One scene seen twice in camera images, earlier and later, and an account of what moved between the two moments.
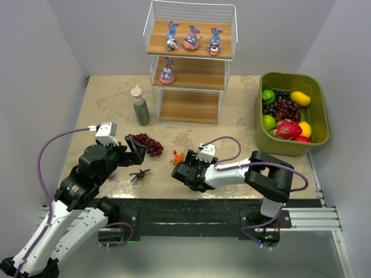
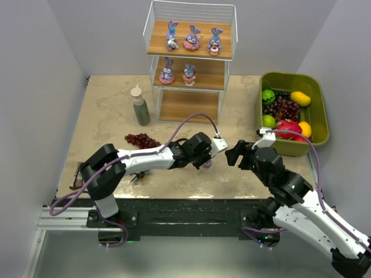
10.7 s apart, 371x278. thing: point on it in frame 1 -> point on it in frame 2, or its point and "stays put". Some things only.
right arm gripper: [185, 169] -> [242, 154]
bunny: [167, 76] stays put
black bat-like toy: [140, 176] stays put
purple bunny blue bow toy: [171, 40] stays put
